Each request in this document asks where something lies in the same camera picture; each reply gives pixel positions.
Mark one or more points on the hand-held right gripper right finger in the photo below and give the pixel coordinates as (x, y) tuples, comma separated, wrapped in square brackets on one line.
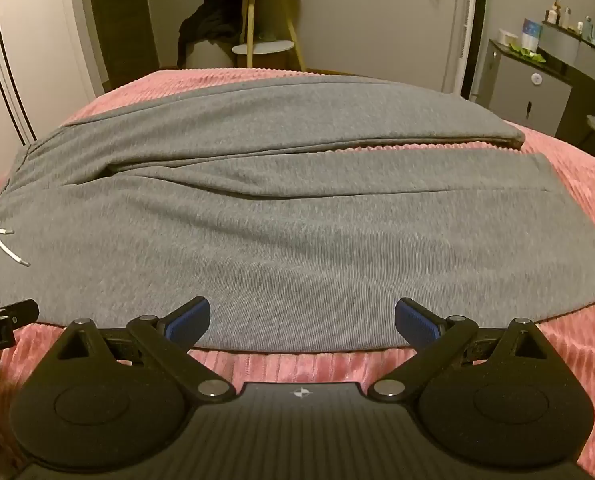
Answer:
[(418, 319)]

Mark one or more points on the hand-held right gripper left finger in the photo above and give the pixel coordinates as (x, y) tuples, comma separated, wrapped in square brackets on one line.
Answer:
[(187, 319)]

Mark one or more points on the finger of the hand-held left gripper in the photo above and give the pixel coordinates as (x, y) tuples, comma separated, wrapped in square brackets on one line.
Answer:
[(25, 312)]

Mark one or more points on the grey pants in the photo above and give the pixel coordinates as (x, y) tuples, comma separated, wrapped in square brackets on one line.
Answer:
[(297, 235)]

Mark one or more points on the pink ribbed blanket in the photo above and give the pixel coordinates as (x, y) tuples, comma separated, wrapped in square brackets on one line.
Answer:
[(582, 345)]

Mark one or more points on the grey small cabinet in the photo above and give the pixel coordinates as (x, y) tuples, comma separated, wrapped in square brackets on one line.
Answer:
[(522, 90)]

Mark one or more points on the white black-striped wardrobe door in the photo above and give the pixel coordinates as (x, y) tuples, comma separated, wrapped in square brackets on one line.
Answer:
[(32, 50)]

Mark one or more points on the green leafy item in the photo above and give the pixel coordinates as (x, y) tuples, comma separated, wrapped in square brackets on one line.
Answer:
[(527, 54)]

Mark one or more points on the white tall appliance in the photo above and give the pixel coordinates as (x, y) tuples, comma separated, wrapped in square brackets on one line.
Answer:
[(470, 35)]

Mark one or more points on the white cup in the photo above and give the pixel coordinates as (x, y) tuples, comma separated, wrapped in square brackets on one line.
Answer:
[(509, 37)]

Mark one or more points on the black grey dresser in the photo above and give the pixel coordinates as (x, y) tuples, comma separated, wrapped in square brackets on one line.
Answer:
[(585, 67)]

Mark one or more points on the dark clothing pile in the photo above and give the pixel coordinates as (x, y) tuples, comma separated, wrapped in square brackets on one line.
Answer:
[(207, 17)]

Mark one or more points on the white blue canister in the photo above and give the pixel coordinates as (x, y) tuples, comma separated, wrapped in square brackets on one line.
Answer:
[(532, 35)]

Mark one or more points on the dark wooden door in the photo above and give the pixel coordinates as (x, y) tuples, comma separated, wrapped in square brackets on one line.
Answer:
[(117, 20)]

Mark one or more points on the small figurine bottle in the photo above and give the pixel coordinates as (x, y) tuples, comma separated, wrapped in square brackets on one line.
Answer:
[(555, 10)]

